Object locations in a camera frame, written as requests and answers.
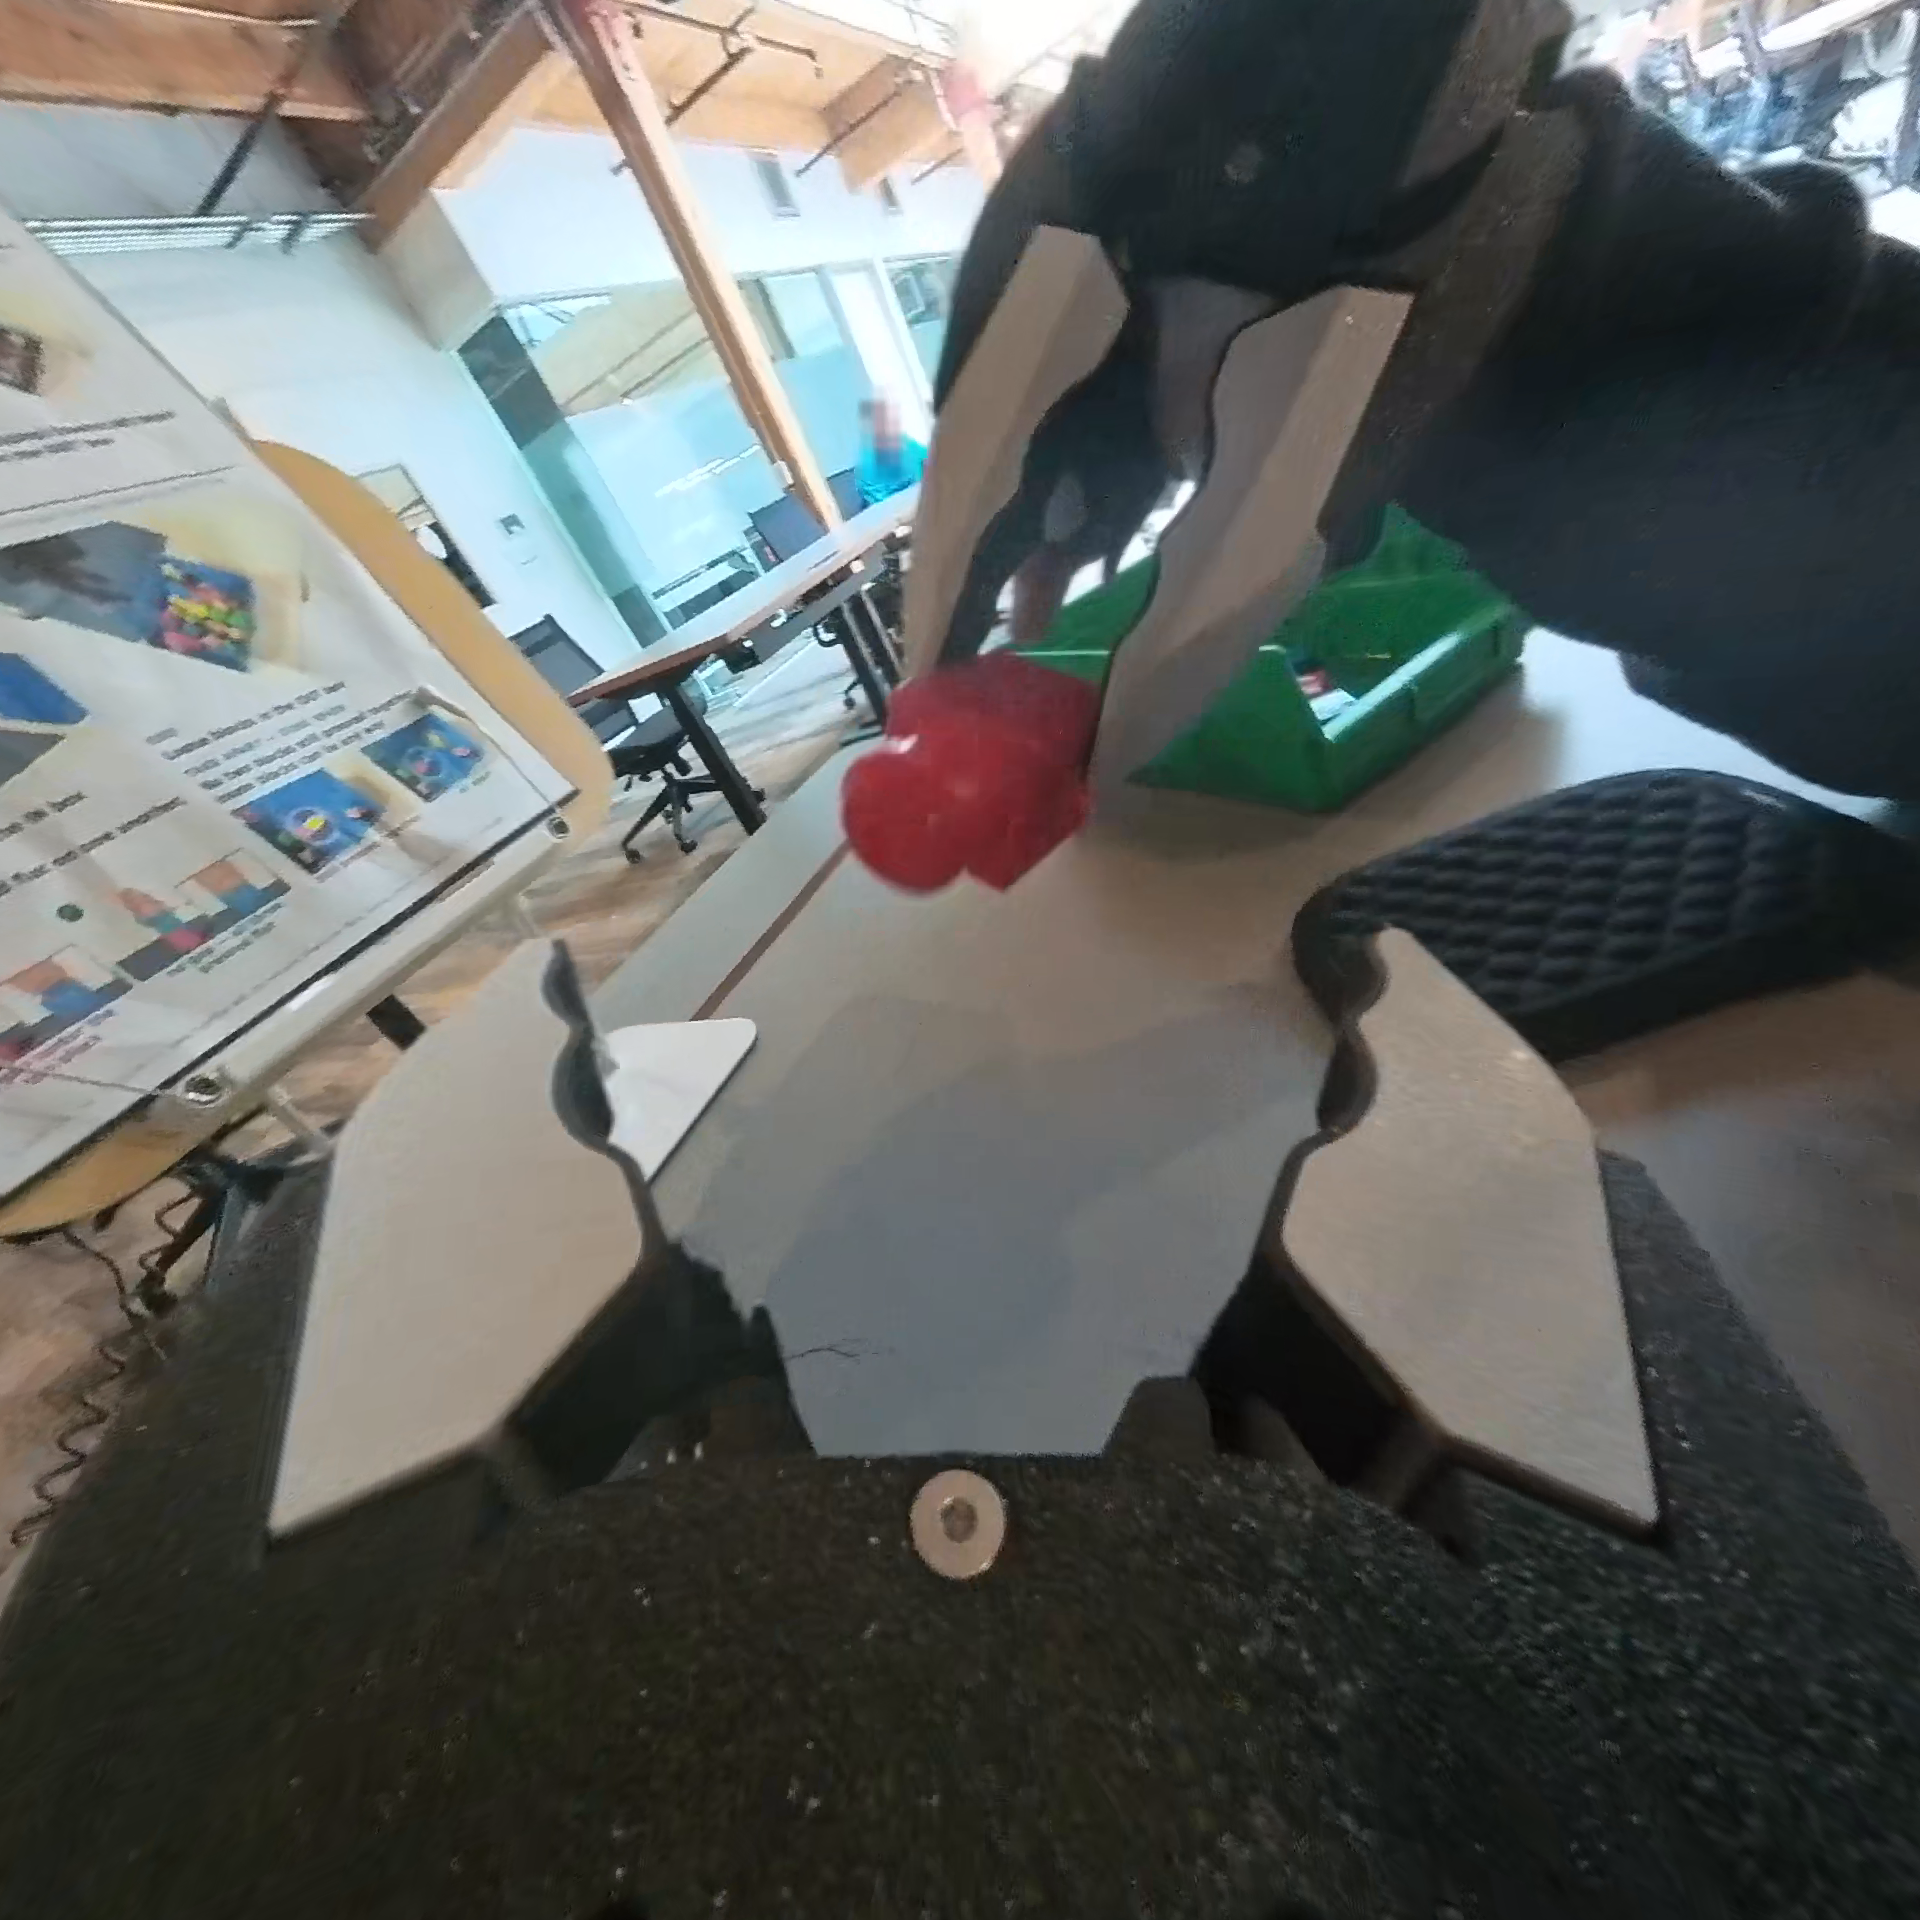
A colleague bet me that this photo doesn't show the black textured mat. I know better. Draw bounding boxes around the black textured mat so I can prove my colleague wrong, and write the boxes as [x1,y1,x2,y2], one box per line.
[1295,767,1920,1068]

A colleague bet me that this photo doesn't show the person's right hand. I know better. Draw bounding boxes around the person's right hand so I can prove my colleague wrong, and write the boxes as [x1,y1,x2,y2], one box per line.
[961,335,1192,649]

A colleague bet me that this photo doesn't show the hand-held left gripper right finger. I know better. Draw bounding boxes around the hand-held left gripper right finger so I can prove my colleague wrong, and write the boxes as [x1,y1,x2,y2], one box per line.
[1266,920,1664,1535]

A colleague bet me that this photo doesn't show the person's right forearm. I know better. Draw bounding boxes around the person's right forearm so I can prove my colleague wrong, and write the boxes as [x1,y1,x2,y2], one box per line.
[1320,65,1920,805]

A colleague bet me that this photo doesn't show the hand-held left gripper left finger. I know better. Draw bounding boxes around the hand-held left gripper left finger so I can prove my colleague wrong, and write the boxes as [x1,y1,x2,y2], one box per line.
[264,937,677,1545]

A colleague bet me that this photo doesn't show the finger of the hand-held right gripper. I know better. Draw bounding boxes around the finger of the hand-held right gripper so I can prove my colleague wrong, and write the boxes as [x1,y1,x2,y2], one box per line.
[901,223,1133,671]
[1092,288,1418,788]

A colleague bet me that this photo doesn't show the laminated instruction sheet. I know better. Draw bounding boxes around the laminated instruction sheet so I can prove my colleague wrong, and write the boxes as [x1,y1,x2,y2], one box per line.
[0,209,578,1202]

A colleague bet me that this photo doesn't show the red toy block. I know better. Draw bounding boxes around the red toy block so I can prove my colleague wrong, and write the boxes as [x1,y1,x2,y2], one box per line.
[839,650,1097,896]

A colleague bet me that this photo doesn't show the black office chair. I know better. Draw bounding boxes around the black office chair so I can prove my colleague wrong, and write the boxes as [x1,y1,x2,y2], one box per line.
[509,615,714,863]

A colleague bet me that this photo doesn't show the instruction poster board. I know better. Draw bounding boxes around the instruction poster board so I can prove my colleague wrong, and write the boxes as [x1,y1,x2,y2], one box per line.
[0,433,617,1248]

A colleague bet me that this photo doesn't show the green plastic bin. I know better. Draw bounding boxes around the green plastic bin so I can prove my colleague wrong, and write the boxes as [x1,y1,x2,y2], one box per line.
[1035,502,1532,816]

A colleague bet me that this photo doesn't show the long wooden desk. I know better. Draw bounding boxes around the long wooden desk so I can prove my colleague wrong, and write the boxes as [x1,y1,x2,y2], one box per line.
[570,495,924,834]

